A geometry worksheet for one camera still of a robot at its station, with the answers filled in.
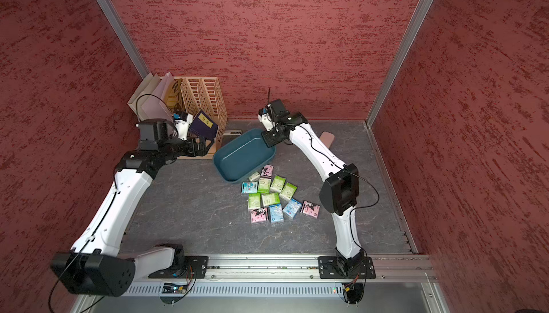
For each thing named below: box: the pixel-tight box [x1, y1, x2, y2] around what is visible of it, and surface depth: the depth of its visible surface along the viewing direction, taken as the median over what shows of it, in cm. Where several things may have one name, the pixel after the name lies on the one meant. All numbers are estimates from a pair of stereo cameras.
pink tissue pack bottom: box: [250, 207, 269, 224], surface depth 85 cm
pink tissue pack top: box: [260, 164, 274, 178], surface depth 99 cm
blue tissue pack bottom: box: [268, 203, 284, 223], surface depth 87 cm
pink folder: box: [141, 72, 174, 122], surface depth 92 cm
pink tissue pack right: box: [300, 200, 321, 220], surface depth 88 cm
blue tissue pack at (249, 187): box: [240, 181, 259, 194], surface depth 94 cm
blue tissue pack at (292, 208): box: [282, 197, 303, 219], surface depth 87 cm
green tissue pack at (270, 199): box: [260, 192, 281, 207], surface depth 91 cm
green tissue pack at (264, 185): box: [257, 177, 272, 194], surface depth 94 cm
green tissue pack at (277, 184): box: [270, 175, 286, 193], surface depth 94 cm
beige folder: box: [127, 72, 162, 121], surface depth 92 cm
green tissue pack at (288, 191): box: [278, 182, 299, 201], surface depth 93 cm
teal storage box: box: [213, 129, 276, 183], surface depth 89 cm
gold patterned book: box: [163, 77, 183, 109], surface depth 102 cm
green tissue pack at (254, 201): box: [248, 192, 261, 210], surface depth 90 cm
